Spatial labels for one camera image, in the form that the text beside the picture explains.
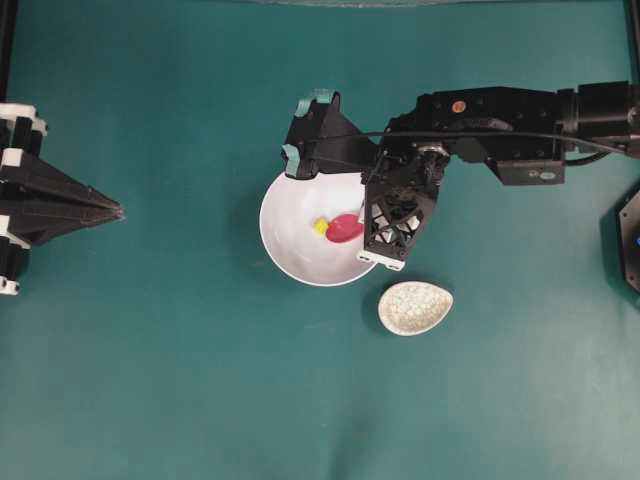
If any yellow hexagonal prism block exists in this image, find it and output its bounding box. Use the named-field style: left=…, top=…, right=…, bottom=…
left=313, top=217, right=330, bottom=236

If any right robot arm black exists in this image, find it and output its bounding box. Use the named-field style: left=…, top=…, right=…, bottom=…
left=358, top=81, right=639, bottom=271

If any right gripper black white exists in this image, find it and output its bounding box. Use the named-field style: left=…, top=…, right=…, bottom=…
left=357, top=152, right=443, bottom=271

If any white round bowl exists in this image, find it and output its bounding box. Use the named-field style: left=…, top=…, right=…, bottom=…
left=259, top=173, right=376, bottom=287

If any beige crackle spoon rest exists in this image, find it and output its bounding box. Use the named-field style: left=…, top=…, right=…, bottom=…
left=378, top=281, right=454, bottom=336

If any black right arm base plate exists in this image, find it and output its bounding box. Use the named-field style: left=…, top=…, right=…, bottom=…
left=617, top=191, right=640, bottom=292

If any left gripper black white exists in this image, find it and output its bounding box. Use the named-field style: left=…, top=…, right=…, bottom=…
left=0, top=101, right=126, bottom=297

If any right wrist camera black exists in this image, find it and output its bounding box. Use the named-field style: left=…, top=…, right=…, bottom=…
left=281, top=89, right=378, bottom=181

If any black camera cable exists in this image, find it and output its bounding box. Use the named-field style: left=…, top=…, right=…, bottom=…
left=299, top=127, right=621, bottom=166

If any red plastic spoon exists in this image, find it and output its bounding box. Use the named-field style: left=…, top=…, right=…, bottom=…
left=325, top=213, right=364, bottom=243

